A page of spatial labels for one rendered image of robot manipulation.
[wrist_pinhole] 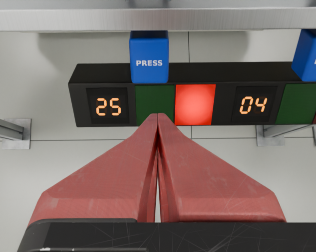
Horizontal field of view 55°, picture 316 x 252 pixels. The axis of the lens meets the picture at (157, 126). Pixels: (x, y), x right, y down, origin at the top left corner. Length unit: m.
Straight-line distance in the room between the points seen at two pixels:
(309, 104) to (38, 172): 0.80
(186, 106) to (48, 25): 0.11
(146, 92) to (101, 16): 0.07
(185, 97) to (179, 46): 0.74
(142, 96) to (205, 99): 0.05
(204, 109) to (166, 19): 0.09
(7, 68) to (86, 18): 0.87
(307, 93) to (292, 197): 0.73
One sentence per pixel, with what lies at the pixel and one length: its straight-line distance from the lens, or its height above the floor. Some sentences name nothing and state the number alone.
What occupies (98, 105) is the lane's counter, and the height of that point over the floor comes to 0.66.
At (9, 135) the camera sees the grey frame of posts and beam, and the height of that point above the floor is 0.09.
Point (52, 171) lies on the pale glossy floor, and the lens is 0.93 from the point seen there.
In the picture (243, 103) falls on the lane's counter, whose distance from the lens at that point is 0.24.
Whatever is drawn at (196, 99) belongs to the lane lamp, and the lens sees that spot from 0.23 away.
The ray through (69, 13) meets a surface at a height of 0.73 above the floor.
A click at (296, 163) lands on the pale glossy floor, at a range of 0.97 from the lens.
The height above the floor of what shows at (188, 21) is 0.73.
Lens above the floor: 0.88
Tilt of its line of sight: 81 degrees down
